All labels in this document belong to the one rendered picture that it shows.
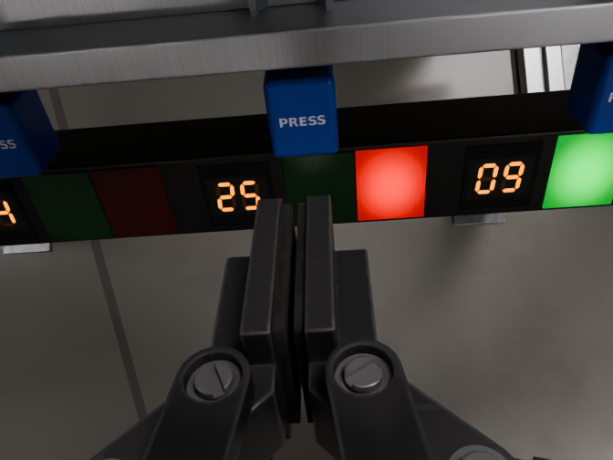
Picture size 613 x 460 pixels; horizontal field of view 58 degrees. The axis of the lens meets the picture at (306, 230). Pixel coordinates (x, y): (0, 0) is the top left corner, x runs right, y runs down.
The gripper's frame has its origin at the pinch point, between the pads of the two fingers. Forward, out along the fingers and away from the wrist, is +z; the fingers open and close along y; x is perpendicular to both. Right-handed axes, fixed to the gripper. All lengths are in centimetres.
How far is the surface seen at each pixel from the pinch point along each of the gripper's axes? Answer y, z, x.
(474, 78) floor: 24, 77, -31
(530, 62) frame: 21, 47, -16
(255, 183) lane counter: -2.5, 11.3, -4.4
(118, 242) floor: -36, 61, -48
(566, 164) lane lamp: 10.2, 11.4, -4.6
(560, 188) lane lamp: 10.2, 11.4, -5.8
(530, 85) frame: 21, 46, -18
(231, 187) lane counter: -3.6, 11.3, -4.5
